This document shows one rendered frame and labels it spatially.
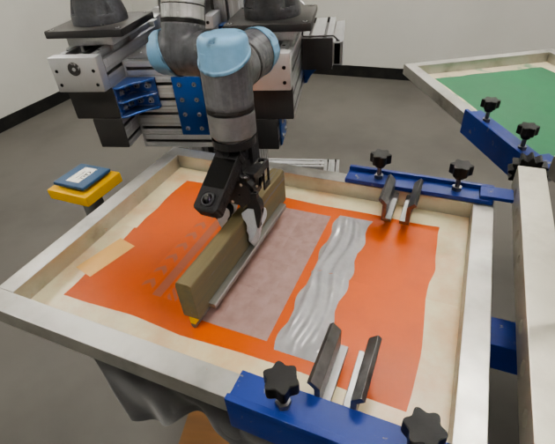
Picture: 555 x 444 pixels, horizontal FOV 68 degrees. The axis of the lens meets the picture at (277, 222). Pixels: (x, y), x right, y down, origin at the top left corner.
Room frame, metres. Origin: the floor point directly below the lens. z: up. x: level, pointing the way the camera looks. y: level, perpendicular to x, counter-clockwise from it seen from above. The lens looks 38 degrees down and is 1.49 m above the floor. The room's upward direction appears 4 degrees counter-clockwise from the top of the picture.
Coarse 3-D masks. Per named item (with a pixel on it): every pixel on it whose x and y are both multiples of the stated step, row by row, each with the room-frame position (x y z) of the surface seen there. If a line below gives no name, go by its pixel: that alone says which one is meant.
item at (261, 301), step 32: (128, 256) 0.63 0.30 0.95; (160, 256) 0.62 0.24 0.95; (96, 288) 0.54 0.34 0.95; (128, 288) 0.54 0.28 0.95; (256, 288) 0.51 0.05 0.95; (288, 288) 0.51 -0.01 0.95; (352, 288) 0.50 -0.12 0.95; (160, 320) 0.46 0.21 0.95; (224, 320) 0.45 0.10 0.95; (256, 320) 0.44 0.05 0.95; (288, 320) 0.44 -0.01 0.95; (352, 320) 0.43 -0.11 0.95; (384, 320) 0.42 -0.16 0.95; (416, 320) 0.42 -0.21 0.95; (256, 352) 0.38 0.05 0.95; (352, 352) 0.37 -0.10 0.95; (384, 352) 0.36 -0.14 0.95; (416, 352) 0.36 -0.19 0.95; (384, 384) 0.31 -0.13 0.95
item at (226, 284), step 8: (280, 208) 0.70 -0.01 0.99; (272, 216) 0.68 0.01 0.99; (272, 224) 0.65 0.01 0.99; (264, 232) 0.63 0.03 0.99; (248, 248) 0.58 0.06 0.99; (256, 248) 0.59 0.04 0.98; (248, 256) 0.56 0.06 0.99; (240, 264) 0.54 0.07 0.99; (232, 272) 0.52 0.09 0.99; (240, 272) 0.53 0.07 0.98; (232, 280) 0.50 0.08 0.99; (224, 288) 0.49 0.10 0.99; (216, 296) 0.47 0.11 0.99; (224, 296) 0.48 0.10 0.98; (216, 304) 0.45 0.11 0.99
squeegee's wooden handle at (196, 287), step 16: (272, 176) 0.72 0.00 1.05; (272, 192) 0.69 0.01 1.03; (240, 208) 0.62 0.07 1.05; (272, 208) 0.69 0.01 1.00; (240, 224) 0.58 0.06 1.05; (224, 240) 0.53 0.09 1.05; (240, 240) 0.57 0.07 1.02; (208, 256) 0.49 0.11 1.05; (224, 256) 0.52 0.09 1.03; (240, 256) 0.56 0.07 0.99; (192, 272) 0.46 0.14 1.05; (208, 272) 0.47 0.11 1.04; (224, 272) 0.51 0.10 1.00; (176, 288) 0.44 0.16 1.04; (192, 288) 0.43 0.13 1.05; (208, 288) 0.46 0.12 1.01; (192, 304) 0.43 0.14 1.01; (208, 304) 0.46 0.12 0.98
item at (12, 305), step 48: (144, 192) 0.84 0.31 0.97; (336, 192) 0.79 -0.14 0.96; (96, 240) 0.68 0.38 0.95; (480, 240) 0.55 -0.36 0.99; (0, 288) 0.53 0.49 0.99; (480, 288) 0.44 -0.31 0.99; (48, 336) 0.43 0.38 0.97; (96, 336) 0.41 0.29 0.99; (480, 336) 0.35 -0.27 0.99; (192, 384) 0.31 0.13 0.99; (480, 384) 0.28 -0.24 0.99; (480, 432) 0.22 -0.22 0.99
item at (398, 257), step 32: (192, 192) 0.84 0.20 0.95; (160, 224) 0.73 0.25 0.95; (192, 224) 0.72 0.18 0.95; (288, 224) 0.69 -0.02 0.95; (320, 224) 0.68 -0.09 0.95; (384, 224) 0.67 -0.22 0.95; (416, 224) 0.66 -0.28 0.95; (256, 256) 0.60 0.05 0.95; (288, 256) 0.59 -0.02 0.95; (384, 256) 0.57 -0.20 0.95; (416, 256) 0.56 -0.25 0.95; (384, 288) 0.49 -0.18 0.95; (416, 288) 0.48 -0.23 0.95
